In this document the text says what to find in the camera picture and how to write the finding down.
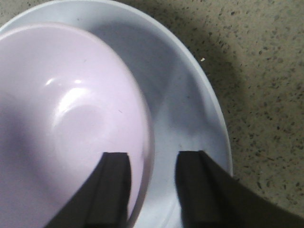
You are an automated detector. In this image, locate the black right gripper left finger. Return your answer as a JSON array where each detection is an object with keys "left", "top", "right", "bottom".
[{"left": 47, "top": 152, "right": 132, "bottom": 228}]

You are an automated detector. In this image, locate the light blue plate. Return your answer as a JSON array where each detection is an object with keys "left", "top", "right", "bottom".
[{"left": 0, "top": 0, "right": 233, "bottom": 228}]

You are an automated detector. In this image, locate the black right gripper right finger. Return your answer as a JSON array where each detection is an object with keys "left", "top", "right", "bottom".
[{"left": 175, "top": 151, "right": 304, "bottom": 228}]

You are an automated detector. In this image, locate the purple plastic bowl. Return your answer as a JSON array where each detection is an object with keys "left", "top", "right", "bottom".
[{"left": 0, "top": 22, "right": 154, "bottom": 228}]

